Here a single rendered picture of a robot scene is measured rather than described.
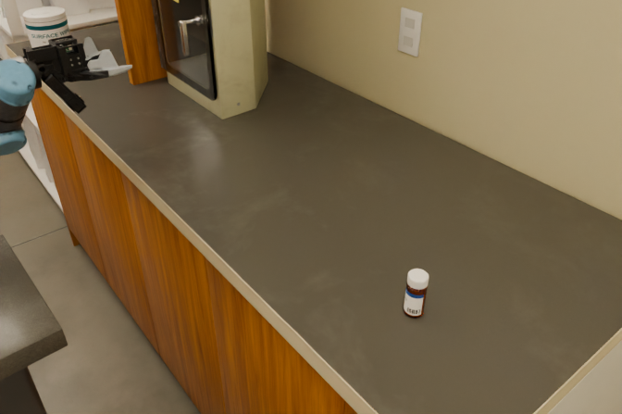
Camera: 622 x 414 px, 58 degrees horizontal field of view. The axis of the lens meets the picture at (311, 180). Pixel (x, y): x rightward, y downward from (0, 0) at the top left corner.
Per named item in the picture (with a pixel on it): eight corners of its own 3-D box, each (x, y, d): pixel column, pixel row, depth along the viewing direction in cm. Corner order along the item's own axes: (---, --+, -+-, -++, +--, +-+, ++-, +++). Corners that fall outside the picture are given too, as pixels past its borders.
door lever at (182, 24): (204, 53, 144) (199, 50, 146) (200, 16, 139) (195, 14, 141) (185, 57, 141) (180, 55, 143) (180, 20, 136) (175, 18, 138)
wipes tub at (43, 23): (68, 45, 201) (56, 3, 193) (80, 56, 192) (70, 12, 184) (29, 54, 194) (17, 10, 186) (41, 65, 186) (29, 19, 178)
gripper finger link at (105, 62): (126, 50, 123) (82, 52, 122) (130, 76, 126) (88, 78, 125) (129, 45, 125) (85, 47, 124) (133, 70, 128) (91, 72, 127)
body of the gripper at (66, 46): (86, 43, 122) (28, 55, 115) (94, 80, 126) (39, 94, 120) (74, 33, 127) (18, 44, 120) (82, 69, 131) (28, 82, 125)
